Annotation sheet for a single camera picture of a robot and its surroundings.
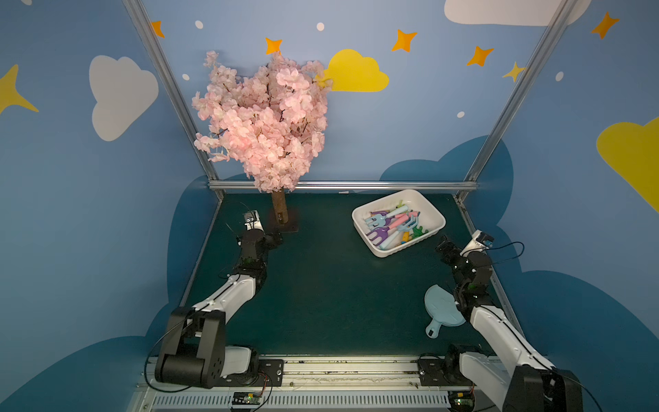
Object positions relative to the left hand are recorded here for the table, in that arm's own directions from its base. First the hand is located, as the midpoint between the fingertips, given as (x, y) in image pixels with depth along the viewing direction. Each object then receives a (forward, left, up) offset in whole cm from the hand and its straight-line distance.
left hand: (262, 224), depth 88 cm
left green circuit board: (-48, -1, -19) cm, 52 cm away
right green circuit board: (-47, -63, -20) cm, 82 cm away
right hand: (-5, -66, +2) cm, 66 cm away
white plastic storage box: (+18, -67, -15) cm, 71 cm away
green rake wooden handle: (+11, -61, -17) cm, 64 cm away
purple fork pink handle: (+18, -53, -15) cm, 58 cm away
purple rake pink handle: (+9, -45, -17) cm, 49 cm away
